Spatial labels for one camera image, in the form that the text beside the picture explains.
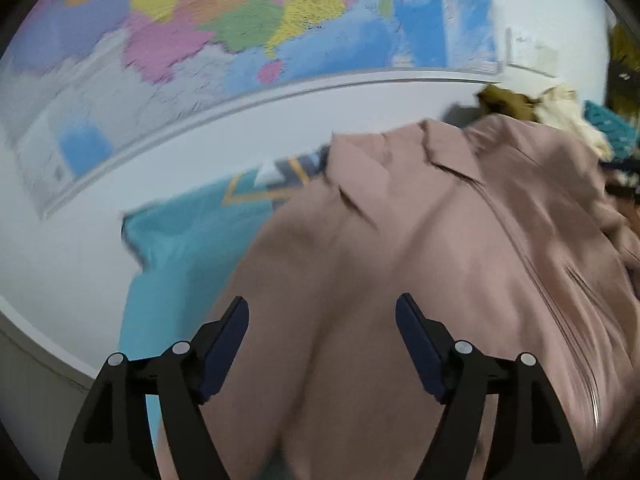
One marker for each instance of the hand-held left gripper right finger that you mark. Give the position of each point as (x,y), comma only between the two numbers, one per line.
(417,345)

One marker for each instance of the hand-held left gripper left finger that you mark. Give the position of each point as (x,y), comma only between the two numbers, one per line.
(227,340)

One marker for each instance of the white wall socket plate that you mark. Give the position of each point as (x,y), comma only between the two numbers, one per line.
(546,57)
(522,47)

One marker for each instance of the cream garment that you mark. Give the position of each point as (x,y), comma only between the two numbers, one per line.
(570,110)

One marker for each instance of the teal patterned cloth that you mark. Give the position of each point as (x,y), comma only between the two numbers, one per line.
(612,127)

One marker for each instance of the olive green garment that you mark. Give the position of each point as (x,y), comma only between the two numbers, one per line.
(507,102)

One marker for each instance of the pink coat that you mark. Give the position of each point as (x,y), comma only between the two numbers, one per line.
(425,220)

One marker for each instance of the colourful wall map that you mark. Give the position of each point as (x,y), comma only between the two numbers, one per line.
(200,50)

